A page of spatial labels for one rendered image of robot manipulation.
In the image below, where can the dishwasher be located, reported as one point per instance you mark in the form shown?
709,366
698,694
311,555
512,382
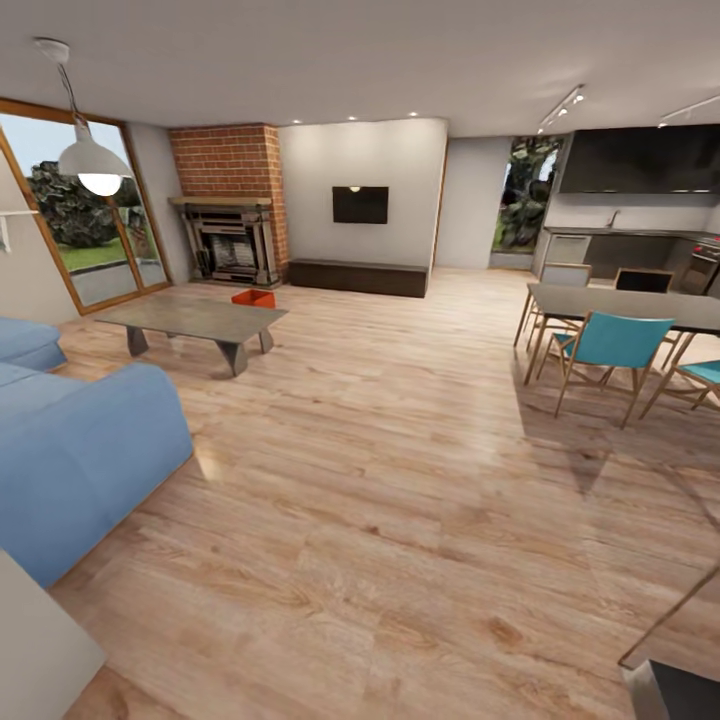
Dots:
567,248

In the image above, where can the door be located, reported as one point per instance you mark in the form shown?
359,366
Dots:
106,247

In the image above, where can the breakfast table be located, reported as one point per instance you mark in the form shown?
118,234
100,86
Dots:
692,314

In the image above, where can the fixed window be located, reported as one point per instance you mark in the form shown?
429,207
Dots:
532,173

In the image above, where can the storage box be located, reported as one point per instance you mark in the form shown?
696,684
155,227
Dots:
255,298

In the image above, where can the sofa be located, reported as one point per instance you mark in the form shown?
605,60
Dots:
76,458

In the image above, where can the wood fireplace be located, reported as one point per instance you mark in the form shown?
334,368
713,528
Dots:
231,243

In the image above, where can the stairs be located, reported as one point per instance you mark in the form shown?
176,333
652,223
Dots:
673,673

